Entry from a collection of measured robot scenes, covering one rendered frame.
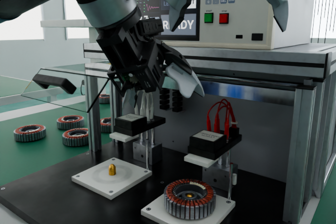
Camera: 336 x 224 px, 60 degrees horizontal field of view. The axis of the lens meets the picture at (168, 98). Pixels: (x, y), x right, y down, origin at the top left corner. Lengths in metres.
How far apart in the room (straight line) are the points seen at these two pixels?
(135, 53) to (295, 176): 0.40
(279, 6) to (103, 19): 0.22
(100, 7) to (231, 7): 0.35
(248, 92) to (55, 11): 5.53
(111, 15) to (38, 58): 5.40
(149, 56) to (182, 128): 0.52
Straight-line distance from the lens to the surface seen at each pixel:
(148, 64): 0.43
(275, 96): 0.61
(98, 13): 0.41
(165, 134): 0.98
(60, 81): 0.61
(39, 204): 0.76
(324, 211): 0.80
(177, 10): 0.40
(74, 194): 0.77
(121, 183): 0.77
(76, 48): 6.24
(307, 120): 0.60
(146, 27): 0.48
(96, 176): 0.81
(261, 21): 0.65
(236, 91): 0.64
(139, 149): 0.89
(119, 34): 0.41
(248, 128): 0.82
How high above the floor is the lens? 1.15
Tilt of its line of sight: 13 degrees down
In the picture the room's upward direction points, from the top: straight up
